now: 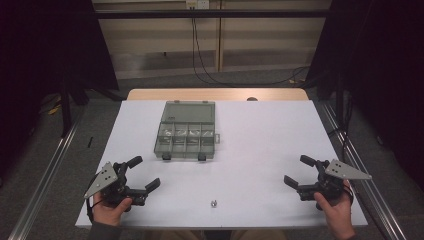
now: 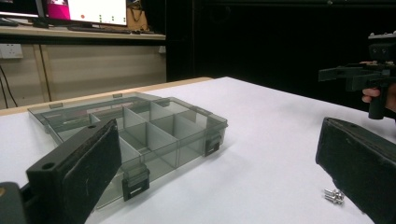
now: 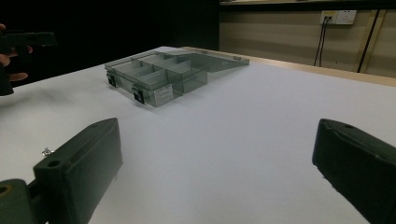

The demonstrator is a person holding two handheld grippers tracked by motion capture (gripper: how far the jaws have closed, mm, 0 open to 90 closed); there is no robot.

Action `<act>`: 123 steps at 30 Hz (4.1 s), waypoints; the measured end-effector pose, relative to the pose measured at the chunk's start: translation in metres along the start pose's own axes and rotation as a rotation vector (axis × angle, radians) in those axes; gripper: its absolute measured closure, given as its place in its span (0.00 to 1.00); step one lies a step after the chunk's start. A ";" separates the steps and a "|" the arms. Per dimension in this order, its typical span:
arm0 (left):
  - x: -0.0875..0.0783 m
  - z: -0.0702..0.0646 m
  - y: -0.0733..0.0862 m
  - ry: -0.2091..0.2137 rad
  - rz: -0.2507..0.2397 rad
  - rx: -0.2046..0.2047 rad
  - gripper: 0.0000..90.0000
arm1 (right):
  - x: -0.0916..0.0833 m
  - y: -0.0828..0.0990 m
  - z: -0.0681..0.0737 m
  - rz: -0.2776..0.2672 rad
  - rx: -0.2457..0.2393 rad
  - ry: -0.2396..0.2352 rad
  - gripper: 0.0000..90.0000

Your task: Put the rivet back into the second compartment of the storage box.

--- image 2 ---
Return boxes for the dark monitor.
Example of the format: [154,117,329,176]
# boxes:
[0,0,45,19]

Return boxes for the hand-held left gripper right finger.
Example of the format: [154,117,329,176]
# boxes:
[315,117,396,224]

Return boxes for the brown bag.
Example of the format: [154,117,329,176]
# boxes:
[125,0,150,32]

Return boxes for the silver screw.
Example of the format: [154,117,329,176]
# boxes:
[324,195,346,206]
[324,188,344,199]

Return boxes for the wooden desk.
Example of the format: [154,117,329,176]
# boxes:
[0,24,167,45]

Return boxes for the lit white and pink monitor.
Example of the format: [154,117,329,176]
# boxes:
[46,0,129,27]

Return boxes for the long black cable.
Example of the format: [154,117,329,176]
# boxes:
[38,44,52,103]

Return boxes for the white wall socket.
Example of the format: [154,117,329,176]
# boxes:
[0,43,24,60]

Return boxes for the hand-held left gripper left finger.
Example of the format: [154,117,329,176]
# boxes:
[26,119,122,224]

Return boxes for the clear grey compartment box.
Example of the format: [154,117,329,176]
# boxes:
[27,91,229,210]

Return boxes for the black curtain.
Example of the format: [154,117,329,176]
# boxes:
[141,0,396,113]

